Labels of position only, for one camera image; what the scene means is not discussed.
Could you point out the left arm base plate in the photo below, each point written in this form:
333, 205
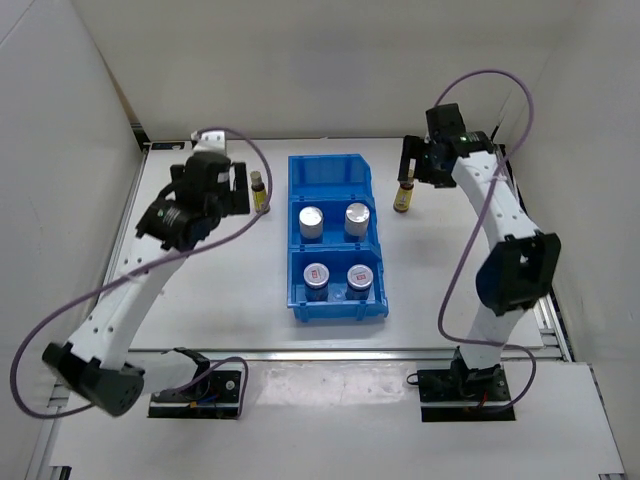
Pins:
220, 396

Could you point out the brown yellow-label bottle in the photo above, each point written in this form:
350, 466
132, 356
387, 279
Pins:
259, 192
404, 193

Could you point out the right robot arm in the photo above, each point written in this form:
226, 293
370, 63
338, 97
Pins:
522, 258

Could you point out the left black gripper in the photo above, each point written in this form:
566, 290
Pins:
239, 198

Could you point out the blue bin near compartment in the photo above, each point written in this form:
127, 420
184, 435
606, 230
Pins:
336, 305

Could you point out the white-lid spice jar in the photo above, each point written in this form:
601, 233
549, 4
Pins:
316, 282
360, 279

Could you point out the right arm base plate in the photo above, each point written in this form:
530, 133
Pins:
443, 401

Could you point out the silver-lid blue-label jar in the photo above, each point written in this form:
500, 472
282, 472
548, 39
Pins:
311, 224
356, 221

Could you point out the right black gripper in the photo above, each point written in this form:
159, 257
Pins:
414, 147

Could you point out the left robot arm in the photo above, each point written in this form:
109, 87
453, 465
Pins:
93, 360

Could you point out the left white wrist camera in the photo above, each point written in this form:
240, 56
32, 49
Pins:
209, 140

